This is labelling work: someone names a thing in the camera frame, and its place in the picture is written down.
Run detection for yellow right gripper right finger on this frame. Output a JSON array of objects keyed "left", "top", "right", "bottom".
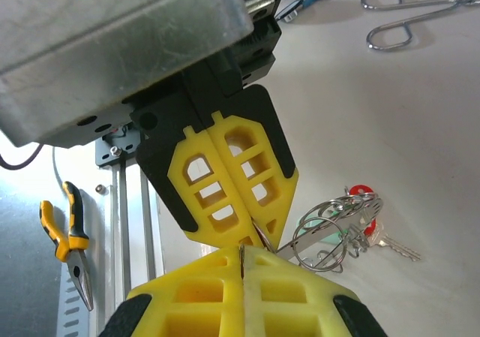
[{"left": 243, "top": 245, "right": 389, "bottom": 337}]

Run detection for aluminium rail beam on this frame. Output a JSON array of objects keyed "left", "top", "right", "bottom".
[{"left": 110, "top": 160, "right": 166, "bottom": 304}]

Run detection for metal wire tongs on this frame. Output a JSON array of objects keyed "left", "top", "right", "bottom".
[{"left": 360, "top": 0, "right": 480, "bottom": 52}]

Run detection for yellow black pliers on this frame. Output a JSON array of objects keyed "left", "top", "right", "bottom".
[{"left": 39, "top": 181, "right": 95, "bottom": 311}]

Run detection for metal keyring disc with rings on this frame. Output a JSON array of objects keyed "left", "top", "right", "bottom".
[{"left": 277, "top": 190, "right": 386, "bottom": 275}]

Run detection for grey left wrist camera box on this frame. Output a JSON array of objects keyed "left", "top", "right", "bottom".
[{"left": 0, "top": 0, "right": 256, "bottom": 149}]

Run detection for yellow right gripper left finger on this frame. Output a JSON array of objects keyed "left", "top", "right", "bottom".
[{"left": 97, "top": 245, "right": 248, "bottom": 337}]

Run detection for key with red tag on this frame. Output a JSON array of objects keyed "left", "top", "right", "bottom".
[{"left": 344, "top": 183, "right": 422, "bottom": 262}]

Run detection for grey slotted cable duct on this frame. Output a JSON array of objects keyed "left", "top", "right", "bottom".
[{"left": 55, "top": 267, "right": 99, "bottom": 337}]

